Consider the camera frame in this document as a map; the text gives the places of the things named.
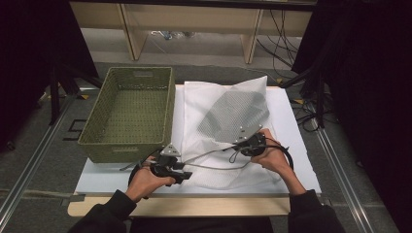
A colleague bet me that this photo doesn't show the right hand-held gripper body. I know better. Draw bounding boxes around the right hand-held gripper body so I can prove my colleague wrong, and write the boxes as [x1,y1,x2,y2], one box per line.
[232,124,268,157]

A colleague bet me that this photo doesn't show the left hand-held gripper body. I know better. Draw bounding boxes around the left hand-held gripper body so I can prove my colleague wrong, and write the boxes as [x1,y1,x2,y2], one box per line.
[150,143,183,179]

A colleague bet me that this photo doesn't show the green woven basket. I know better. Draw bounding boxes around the green woven basket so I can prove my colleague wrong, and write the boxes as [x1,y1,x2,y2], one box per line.
[77,66,176,164]

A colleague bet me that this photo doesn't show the white mesh laundry bag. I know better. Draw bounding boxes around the white mesh laundry bag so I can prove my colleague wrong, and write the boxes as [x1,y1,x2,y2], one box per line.
[179,75,283,190]

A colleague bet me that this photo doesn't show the person's right hand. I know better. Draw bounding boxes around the person's right hand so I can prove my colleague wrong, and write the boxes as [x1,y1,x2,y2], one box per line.
[251,128,291,176]

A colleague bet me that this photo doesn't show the person's left hand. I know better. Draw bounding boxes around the person's left hand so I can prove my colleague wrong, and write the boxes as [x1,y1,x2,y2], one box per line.
[125,156,176,204]

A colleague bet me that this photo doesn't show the white board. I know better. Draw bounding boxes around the white board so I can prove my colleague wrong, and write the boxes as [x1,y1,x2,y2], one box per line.
[75,84,323,196]

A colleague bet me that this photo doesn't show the person's dark lap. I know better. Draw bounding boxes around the person's dark lap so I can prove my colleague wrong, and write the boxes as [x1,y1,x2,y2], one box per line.
[129,216,275,233]

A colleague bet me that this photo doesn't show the black metal stand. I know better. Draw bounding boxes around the black metal stand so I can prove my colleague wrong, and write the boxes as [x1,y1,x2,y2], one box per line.
[279,64,326,129]
[48,63,104,126]

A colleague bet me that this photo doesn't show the clear plastic bag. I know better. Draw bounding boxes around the clear plastic bag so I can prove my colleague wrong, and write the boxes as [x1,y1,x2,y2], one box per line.
[150,30,196,41]

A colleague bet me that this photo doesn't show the black curtain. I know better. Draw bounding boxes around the black curtain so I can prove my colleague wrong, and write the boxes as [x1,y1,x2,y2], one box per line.
[0,0,100,153]
[291,0,412,233]

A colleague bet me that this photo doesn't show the wooden shelf unit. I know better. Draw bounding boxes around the wooden shelf unit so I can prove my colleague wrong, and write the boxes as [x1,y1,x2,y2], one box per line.
[69,0,318,65]

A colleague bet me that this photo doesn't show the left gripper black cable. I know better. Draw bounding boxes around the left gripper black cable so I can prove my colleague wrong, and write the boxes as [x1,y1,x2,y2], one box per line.
[119,148,164,200]

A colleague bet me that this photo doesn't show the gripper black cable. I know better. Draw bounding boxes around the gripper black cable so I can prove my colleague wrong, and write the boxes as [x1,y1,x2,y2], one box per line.
[119,148,164,200]
[263,137,295,172]

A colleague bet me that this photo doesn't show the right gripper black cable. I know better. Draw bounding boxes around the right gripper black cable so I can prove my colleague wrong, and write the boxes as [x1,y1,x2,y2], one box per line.
[263,137,295,172]

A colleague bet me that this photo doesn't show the black floor cables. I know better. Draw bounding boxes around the black floor cables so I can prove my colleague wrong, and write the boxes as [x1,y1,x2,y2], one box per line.
[291,93,339,133]

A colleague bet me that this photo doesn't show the metal floor rail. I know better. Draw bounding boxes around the metal floor rail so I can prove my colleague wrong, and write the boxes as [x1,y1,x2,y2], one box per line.
[309,116,377,233]
[0,93,79,229]

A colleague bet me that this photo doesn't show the hanging black cables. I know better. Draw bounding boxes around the hanging black cables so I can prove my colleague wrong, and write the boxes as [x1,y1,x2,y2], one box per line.
[256,9,303,71]

